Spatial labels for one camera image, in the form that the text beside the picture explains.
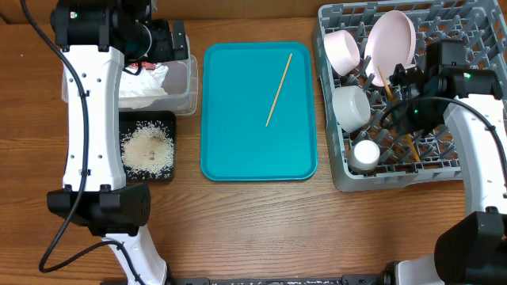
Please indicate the red snack wrapper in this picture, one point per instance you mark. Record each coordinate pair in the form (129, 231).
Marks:
(145, 65)

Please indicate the grey dishwasher rack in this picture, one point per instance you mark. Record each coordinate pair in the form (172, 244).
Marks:
(478, 24)

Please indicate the white paper cup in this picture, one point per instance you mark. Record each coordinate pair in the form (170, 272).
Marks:
(364, 156)

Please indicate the grey-green bowl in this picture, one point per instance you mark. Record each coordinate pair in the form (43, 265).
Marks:
(351, 107)

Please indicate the pink round plate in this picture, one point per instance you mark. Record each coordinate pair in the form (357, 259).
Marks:
(391, 41)

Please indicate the pink small bowl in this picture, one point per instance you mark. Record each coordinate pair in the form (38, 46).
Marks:
(341, 51)

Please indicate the white napkin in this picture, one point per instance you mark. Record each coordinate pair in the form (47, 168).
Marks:
(140, 91)

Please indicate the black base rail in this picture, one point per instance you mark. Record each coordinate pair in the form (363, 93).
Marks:
(277, 281)

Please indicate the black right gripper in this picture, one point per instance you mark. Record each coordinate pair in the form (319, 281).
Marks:
(401, 119)

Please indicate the teal plastic tray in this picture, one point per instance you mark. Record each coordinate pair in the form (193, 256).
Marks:
(239, 84)

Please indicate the white rice pile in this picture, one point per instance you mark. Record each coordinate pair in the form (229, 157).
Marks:
(147, 151)

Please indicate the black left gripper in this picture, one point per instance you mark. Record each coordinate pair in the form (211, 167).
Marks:
(165, 50)

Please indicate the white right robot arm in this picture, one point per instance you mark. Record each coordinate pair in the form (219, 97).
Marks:
(469, 103)

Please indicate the black plastic tray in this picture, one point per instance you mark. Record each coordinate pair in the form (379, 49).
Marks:
(127, 119)

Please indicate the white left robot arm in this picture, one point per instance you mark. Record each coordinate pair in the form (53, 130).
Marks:
(96, 40)

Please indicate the clear plastic bin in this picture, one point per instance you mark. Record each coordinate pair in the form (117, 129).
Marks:
(178, 83)

